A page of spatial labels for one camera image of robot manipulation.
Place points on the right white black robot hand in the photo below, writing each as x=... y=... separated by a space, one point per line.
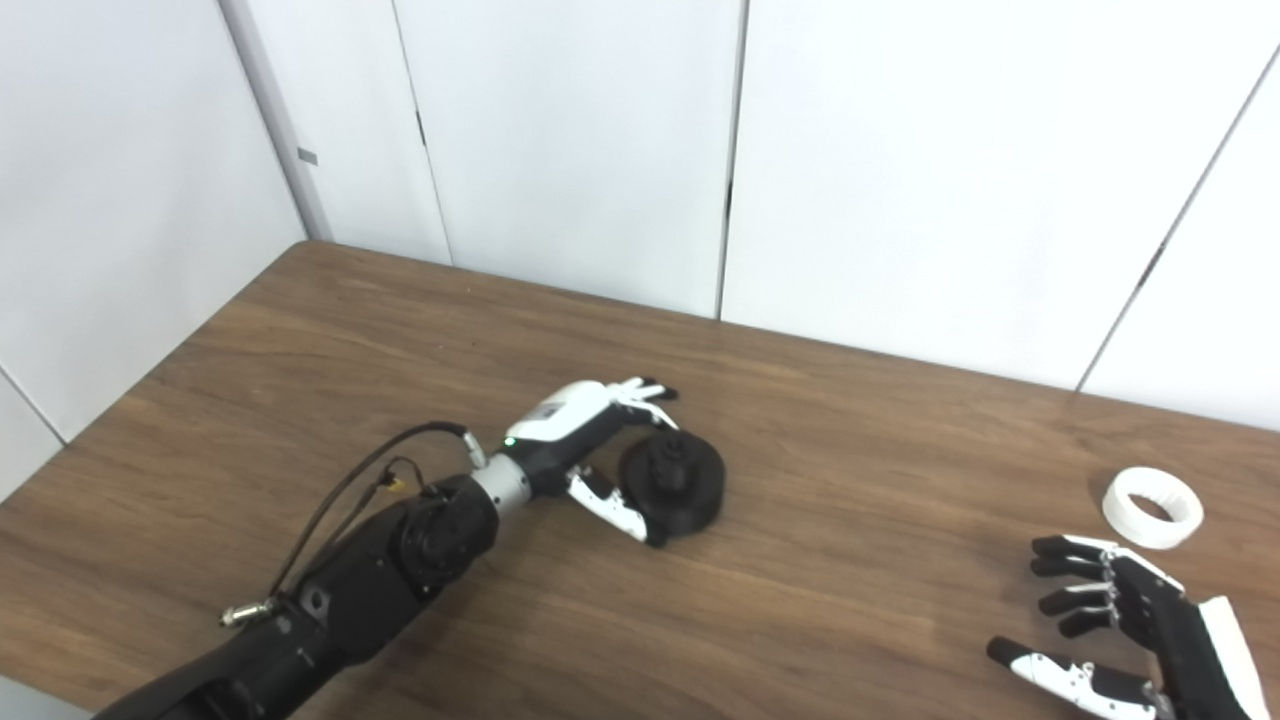
x=1180 y=650

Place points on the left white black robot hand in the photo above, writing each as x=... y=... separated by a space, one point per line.
x=560 y=425

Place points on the round black part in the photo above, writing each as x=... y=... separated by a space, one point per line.
x=690 y=500

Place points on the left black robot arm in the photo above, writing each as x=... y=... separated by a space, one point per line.
x=380 y=580

